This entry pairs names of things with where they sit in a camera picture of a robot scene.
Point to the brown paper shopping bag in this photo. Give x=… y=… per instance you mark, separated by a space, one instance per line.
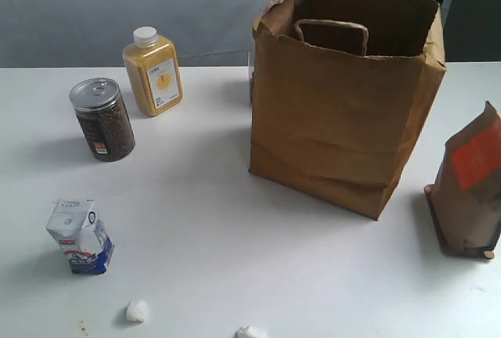
x=341 y=92

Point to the white blue milk carton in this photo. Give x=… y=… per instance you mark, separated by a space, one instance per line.
x=80 y=233

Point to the yellow grain bottle white cap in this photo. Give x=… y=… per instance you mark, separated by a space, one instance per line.
x=152 y=65

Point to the clear jar of brown grains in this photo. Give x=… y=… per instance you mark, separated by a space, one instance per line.
x=100 y=110

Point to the white crumpled paper at edge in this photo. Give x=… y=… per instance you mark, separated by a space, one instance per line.
x=250 y=331

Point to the white crumpled paper ball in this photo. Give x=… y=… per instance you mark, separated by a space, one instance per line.
x=137 y=311

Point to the brown kraft pouch red label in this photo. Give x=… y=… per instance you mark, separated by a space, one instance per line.
x=464 y=200

